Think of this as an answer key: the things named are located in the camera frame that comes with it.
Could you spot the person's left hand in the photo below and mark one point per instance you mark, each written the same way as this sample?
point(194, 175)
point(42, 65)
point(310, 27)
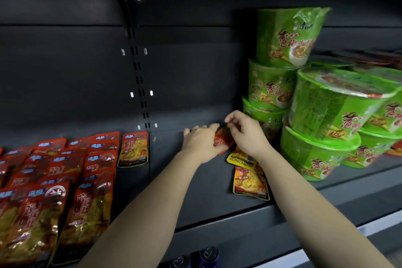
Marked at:
point(198, 145)

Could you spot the person's right hand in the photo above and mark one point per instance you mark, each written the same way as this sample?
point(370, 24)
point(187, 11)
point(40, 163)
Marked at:
point(251, 136)

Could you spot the person's left little finger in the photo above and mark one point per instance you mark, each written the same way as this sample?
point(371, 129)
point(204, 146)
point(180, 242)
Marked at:
point(187, 132)

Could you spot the person's right thumb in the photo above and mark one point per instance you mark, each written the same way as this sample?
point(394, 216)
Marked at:
point(233, 129)

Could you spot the person's left thumb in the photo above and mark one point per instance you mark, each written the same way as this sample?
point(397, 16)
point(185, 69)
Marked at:
point(221, 149)

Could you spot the person's left middle finger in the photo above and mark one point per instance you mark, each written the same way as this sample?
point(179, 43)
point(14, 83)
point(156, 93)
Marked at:
point(204, 129)

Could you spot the small red snack packet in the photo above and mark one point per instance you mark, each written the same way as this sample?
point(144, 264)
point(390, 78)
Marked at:
point(223, 138)

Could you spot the person's left forearm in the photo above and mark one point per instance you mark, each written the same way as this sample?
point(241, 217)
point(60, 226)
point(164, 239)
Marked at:
point(147, 214)

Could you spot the person's right forearm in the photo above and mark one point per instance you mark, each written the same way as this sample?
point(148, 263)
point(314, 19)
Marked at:
point(307, 214)

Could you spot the yellow black snack packet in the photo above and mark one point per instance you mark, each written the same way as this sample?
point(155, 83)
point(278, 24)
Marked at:
point(240, 159)

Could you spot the orange black-edged snack packet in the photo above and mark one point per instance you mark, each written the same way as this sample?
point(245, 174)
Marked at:
point(250, 183)
point(134, 150)

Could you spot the black metal shelf board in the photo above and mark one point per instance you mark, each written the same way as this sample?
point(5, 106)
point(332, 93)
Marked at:
point(204, 192)

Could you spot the black slotted shelf upright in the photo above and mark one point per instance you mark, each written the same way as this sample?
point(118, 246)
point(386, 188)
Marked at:
point(138, 67)

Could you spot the stack of green noodle bowls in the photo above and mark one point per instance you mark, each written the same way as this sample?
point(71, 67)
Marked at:
point(326, 104)

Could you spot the blue drink can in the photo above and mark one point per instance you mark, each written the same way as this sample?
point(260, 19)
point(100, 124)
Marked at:
point(209, 256)

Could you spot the dark drink can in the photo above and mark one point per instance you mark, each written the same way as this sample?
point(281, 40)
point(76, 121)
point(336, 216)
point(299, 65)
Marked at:
point(181, 262)

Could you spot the rows of red snack packets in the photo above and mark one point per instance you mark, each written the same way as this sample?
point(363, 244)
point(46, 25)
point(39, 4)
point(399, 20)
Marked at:
point(62, 195)

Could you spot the white shelf price strip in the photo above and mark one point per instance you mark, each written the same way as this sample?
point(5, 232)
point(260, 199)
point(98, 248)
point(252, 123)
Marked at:
point(377, 227)

